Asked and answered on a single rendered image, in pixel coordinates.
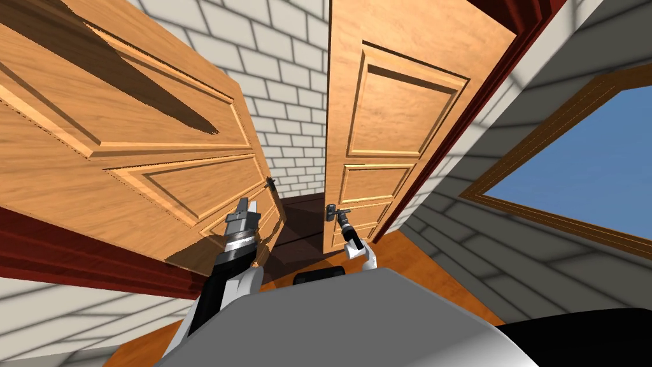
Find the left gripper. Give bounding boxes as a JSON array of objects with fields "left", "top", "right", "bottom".
[{"left": 223, "top": 197, "right": 261, "bottom": 238}]

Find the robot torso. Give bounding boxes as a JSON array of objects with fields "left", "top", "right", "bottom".
[{"left": 157, "top": 264, "right": 542, "bottom": 367}]

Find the wooden panelled door leaf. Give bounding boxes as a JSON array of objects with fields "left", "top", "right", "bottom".
[
  {"left": 0, "top": 0, "right": 287, "bottom": 277},
  {"left": 322, "top": 0, "right": 518, "bottom": 255}
]

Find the wooden framed window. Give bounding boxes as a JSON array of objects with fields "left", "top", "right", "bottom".
[{"left": 458, "top": 63, "right": 652, "bottom": 262}]

